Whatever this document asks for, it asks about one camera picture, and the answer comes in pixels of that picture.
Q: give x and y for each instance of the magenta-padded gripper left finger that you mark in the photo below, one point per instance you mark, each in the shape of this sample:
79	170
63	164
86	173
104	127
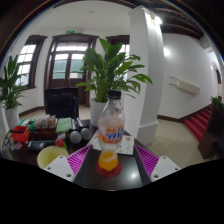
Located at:
63	168

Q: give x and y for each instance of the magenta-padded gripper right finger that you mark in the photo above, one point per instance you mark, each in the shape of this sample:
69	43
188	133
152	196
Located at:
163	168

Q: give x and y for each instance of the clear orange drink bottle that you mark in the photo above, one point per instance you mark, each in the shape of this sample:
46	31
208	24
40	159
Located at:
111	130

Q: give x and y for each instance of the pale yellow plastic cup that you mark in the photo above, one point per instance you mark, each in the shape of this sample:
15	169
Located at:
50	155

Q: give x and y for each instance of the small red ball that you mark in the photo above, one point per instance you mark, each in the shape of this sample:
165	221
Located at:
59	142

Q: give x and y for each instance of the black flat handheld device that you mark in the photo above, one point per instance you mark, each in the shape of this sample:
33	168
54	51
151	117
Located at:
38	145

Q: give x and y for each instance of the flat round red coaster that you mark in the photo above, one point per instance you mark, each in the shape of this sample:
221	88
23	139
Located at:
101	172

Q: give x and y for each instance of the green folded cloth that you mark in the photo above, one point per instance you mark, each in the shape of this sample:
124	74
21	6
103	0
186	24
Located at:
63	125

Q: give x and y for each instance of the round colourful sticker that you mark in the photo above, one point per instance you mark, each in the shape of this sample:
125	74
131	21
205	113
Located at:
6	146
18	145
12	140

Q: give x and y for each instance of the red plastic basket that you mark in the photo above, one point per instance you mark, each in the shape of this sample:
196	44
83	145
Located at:
20	134

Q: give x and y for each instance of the green flat box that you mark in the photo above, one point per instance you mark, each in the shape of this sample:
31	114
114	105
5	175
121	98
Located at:
26	122

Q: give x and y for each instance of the dark wooden cabinet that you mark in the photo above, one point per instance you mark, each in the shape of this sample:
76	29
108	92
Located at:
213	133

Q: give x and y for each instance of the small green plant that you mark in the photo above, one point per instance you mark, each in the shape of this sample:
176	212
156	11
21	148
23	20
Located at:
217	101

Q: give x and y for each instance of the leafy plant in white pot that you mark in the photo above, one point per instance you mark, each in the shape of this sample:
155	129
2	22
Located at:
110	70
10	85

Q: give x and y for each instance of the dark wooden double door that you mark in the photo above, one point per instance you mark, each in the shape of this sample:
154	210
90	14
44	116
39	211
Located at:
66	63

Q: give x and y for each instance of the dark-framed window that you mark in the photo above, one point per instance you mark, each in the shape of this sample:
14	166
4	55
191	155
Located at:
125	48
26	61

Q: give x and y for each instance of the green exit sign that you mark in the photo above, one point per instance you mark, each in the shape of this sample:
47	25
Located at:
70	31

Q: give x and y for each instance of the white wall-mounted unit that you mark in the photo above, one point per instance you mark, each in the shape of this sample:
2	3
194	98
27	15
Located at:
186	86

